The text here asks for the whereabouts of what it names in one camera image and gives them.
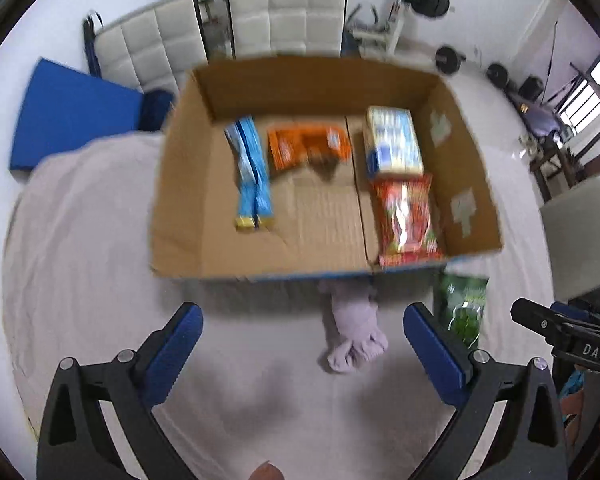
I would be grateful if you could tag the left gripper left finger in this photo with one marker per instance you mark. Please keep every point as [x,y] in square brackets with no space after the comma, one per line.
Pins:
[147,383]

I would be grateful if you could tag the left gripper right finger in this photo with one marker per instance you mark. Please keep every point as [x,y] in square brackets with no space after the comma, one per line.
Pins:
[468,386]

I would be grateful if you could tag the green wipes packet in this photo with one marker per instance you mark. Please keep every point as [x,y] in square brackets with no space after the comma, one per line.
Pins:
[461,301]

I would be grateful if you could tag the lavender cloth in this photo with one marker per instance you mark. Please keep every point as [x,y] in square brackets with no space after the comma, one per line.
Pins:
[354,310]

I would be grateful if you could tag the red floral wipes packet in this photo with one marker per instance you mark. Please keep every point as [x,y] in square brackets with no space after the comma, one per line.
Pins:
[406,224]

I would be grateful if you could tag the blue long snack packet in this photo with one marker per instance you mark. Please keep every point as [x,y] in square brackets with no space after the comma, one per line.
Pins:
[255,208]

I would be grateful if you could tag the orange snack packet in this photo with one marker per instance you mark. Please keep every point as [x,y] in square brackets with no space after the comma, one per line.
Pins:
[314,144]

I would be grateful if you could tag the person's left hand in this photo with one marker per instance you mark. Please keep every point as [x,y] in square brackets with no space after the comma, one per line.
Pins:
[267,471]

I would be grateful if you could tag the white tablecloth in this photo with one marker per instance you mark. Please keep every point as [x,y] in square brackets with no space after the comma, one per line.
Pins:
[80,298]

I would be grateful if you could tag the grey chair at right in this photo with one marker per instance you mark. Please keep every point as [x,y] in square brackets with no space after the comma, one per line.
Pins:
[572,230]

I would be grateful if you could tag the cardboard box with blue print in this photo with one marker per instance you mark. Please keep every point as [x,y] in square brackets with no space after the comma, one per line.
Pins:
[324,219]

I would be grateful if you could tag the blue foam mat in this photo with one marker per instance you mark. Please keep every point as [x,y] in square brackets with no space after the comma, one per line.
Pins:
[63,110]

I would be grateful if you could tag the black dumbbell on floor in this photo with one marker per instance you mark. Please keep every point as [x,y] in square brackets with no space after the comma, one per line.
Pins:
[449,61]

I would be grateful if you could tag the white padded chair left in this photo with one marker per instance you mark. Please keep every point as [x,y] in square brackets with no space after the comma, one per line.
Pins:
[152,48]

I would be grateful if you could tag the white padded chair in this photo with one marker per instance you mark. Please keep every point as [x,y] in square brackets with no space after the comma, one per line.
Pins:
[152,48]
[286,27]

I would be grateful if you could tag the white padded chair centre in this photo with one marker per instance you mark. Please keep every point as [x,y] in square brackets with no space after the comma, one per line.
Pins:
[286,27]

